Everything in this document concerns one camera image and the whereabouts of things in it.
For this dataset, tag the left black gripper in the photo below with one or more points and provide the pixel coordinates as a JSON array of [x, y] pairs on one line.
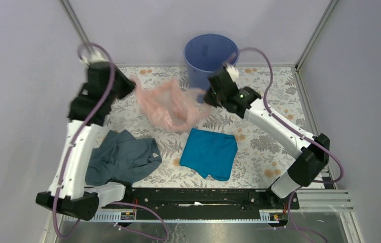
[[129, 85]]

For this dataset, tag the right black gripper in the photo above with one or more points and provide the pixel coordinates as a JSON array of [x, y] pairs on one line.
[[207, 98]]

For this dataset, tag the pink plastic trash bag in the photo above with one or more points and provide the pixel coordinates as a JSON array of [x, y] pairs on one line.
[[170, 108]]

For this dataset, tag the blue plastic trash bin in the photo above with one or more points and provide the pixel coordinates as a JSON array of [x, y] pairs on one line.
[[205, 54]]

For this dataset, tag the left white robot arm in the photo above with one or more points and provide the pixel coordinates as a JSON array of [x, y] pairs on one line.
[[68, 193]]

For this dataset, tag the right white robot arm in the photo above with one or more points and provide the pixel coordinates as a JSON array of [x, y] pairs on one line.
[[309, 151]]

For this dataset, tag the teal folded cloth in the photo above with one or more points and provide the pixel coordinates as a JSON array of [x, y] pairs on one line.
[[210, 154]]

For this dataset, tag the grey-blue crumpled garment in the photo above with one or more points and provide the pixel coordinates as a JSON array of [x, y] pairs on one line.
[[122, 157]]

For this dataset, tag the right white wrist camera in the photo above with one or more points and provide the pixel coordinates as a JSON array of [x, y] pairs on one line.
[[232, 71]]

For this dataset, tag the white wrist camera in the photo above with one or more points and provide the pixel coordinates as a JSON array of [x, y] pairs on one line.
[[93, 58], [232, 71]]

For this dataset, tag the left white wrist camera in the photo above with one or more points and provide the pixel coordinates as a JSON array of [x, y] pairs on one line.
[[93, 58]]

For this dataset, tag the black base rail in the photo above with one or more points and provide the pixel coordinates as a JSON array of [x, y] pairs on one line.
[[228, 205]]

